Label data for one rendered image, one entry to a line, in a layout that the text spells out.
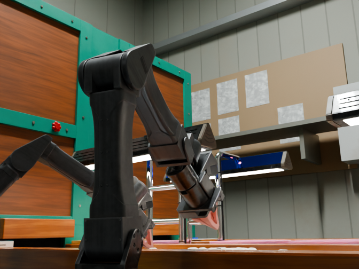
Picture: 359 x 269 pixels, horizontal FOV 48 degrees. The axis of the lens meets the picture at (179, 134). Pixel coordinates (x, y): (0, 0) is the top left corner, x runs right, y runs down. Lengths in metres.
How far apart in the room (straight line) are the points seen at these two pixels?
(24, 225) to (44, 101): 0.52
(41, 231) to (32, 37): 0.80
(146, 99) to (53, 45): 1.19
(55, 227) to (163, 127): 0.95
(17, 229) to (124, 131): 0.99
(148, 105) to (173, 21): 3.63
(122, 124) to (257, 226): 2.79
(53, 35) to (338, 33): 2.25
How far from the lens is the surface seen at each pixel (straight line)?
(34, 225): 1.60
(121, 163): 0.61
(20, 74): 1.75
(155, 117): 0.76
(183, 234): 1.39
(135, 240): 0.61
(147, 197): 1.29
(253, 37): 3.72
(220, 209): 1.59
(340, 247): 1.09
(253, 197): 3.37
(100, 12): 4.21
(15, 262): 1.22
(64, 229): 1.67
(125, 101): 0.63
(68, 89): 1.87
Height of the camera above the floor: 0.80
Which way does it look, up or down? 14 degrees up
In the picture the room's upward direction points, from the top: 1 degrees counter-clockwise
